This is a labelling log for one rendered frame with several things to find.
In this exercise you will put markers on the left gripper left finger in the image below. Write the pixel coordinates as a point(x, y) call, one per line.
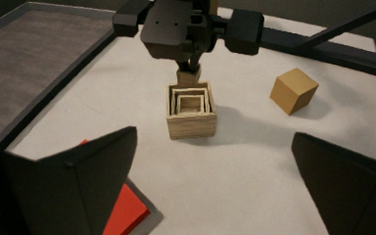
point(72, 192)

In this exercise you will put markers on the black metal support frame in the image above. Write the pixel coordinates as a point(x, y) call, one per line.
point(337, 29)

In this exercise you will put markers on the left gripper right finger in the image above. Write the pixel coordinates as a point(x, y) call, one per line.
point(341, 183)

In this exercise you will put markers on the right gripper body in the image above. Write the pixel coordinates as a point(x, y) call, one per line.
point(244, 29)

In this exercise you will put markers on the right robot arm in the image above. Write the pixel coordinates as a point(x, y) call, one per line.
point(170, 31)

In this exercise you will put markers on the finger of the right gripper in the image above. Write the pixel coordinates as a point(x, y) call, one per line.
point(183, 66)
point(195, 58)

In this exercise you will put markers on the red flat rectangular block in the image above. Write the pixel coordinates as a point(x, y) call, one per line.
point(128, 212)

